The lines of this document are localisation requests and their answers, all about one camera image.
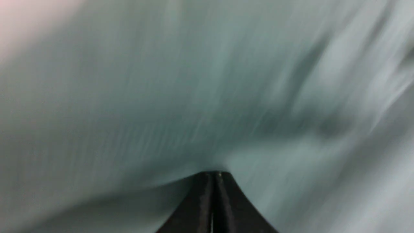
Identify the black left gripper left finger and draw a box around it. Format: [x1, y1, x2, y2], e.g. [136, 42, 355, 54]
[157, 172, 213, 233]

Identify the green long-sleeve top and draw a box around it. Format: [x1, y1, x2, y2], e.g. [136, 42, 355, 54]
[1, 0, 413, 233]

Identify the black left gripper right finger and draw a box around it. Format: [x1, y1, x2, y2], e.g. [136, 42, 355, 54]
[212, 172, 277, 233]

